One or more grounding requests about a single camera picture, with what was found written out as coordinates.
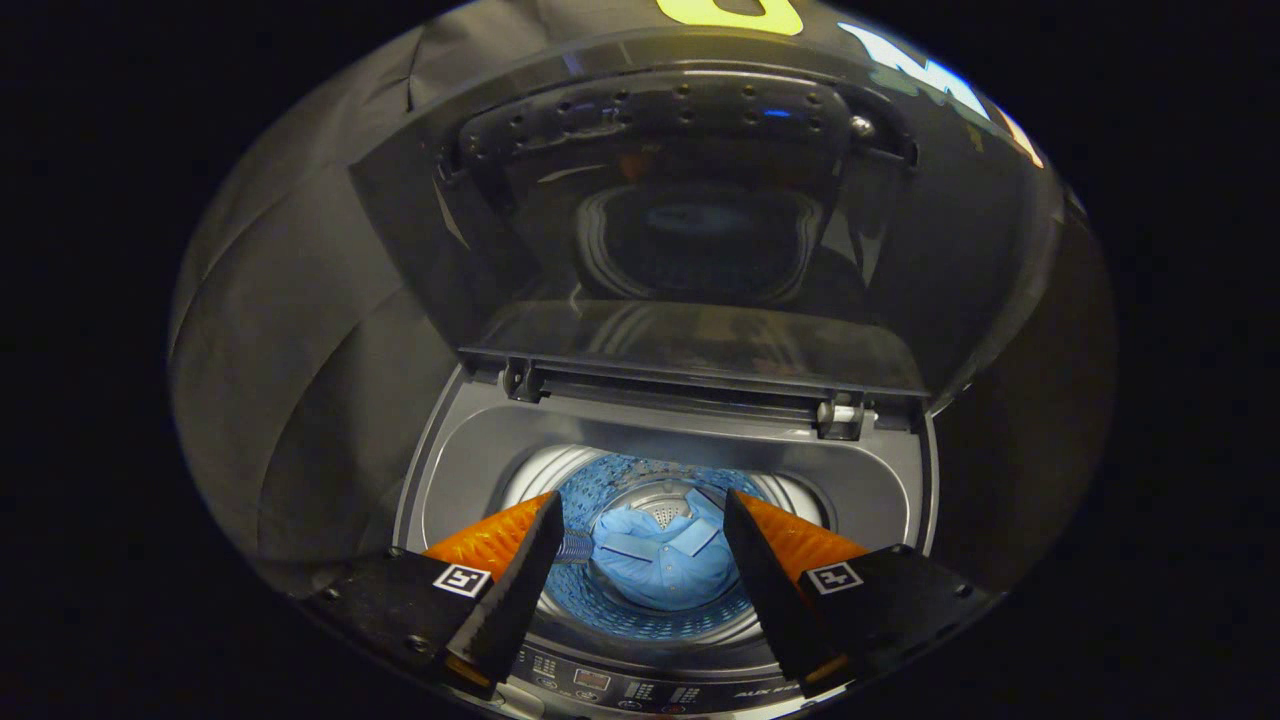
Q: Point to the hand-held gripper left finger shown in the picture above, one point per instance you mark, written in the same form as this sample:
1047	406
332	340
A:
512	590

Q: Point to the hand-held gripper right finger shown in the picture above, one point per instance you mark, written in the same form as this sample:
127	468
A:
768	590

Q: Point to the light blue polo shirt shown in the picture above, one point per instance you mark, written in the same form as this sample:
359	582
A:
660	570

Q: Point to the dark glass washing machine lid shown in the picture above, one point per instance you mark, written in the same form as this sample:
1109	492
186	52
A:
700	340

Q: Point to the black backdrop cloth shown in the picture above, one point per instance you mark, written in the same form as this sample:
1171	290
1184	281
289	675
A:
290	330

